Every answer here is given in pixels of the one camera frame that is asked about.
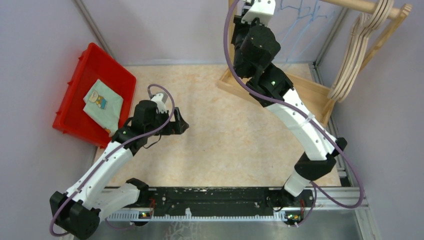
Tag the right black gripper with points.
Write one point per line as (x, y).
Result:
(238, 26)

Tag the wooden hanger rack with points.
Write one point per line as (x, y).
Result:
(362, 47)

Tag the folded light green cloth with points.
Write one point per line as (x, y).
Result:
(103, 105)

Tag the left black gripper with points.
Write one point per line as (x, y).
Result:
(177, 127)

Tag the red plastic bin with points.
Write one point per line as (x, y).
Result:
(93, 64)

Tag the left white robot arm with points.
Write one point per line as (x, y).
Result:
(83, 206)

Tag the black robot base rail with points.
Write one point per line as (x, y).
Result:
(220, 201)

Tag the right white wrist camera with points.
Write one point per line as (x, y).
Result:
(263, 10)

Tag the beige plastic hanger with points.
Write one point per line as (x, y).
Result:
(349, 49)
(352, 49)
(346, 49)
(357, 49)

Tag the blue wire hanger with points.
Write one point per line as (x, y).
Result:
(286, 16)
(306, 12)
(314, 37)

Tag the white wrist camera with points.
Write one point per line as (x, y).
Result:
(263, 10)
(160, 99)

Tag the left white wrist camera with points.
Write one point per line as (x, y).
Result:
(160, 99)

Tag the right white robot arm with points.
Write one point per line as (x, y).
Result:
(320, 147)

